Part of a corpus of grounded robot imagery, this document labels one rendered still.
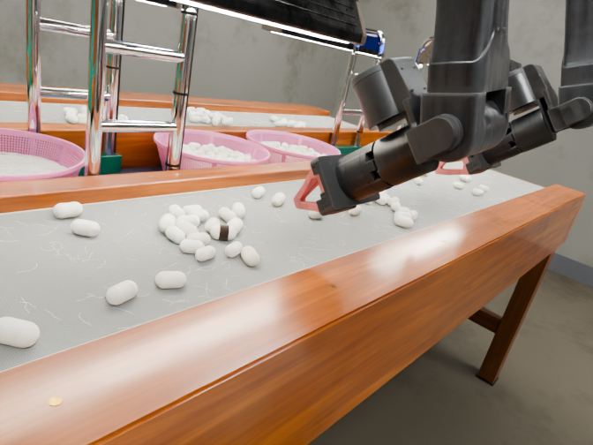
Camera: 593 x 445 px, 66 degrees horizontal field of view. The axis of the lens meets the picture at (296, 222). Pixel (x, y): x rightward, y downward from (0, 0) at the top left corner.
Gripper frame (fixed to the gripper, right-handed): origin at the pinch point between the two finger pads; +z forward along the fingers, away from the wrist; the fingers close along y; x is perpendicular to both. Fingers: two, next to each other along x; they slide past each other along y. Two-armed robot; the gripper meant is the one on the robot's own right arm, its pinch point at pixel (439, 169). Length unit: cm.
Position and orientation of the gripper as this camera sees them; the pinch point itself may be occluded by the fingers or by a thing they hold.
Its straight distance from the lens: 89.9
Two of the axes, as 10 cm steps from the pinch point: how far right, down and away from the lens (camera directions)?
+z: -6.9, 2.9, 6.6
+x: 3.1, 9.5, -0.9
